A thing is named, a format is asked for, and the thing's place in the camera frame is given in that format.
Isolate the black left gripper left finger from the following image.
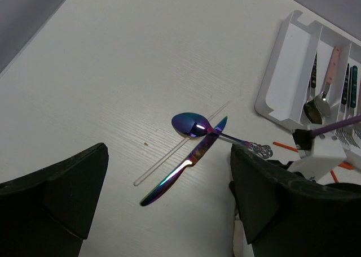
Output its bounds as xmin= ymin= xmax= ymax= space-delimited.
xmin=1 ymin=143 xmax=109 ymax=256

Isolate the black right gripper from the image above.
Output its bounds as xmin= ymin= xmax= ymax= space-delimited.
xmin=267 ymin=159 xmax=360 ymax=197

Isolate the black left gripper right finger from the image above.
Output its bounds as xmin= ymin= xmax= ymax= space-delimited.
xmin=230 ymin=145 xmax=360 ymax=256

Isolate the teal handle fork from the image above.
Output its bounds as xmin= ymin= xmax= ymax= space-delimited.
xmin=346 ymin=66 xmax=359 ymax=148

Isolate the black handle spoon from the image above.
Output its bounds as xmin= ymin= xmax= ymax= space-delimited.
xmin=303 ymin=54 xmax=322 ymax=124

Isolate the pink handle spoon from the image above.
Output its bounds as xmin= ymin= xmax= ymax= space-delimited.
xmin=314 ymin=46 xmax=341 ymax=117

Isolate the black handle fork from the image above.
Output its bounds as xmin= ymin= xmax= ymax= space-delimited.
xmin=337 ymin=63 xmax=350 ymax=139

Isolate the iridescent rainbow knife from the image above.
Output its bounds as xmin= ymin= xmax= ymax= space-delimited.
xmin=140 ymin=134 xmax=219 ymax=207

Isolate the iridescent purple spoon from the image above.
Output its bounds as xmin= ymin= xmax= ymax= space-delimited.
xmin=171 ymin=112 xmax=274 ymax=159

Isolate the orange chopstick lower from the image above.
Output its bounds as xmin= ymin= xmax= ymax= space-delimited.
xmin=330 ymin=170 xmax=339 ymax=183

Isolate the orange chopstick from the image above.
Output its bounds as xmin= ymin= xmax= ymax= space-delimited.
xmin=330 ymin=170 xmax=339 ymax=183
xmin=273 ymin=142 xmax=355 ymax=170

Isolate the orange chopstick upper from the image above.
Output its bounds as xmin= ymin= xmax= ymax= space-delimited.
xmin=273 ymin=142 xmax=355 ymax=170

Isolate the white cutlery tray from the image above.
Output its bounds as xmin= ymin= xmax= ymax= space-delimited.
xmin=254 ymin=10 xmax=361 ymax=162

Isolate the clear chopstick left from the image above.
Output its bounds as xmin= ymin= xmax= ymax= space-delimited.
xmin=133 ymin=100 xmax=231 ymax=187

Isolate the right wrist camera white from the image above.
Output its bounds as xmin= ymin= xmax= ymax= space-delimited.
xmin=288 ymin=124 xmax=346 ymax=181

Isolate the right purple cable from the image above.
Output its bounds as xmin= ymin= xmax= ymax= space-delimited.
xmin=310 ymin=116 xmax=361 ymax=136

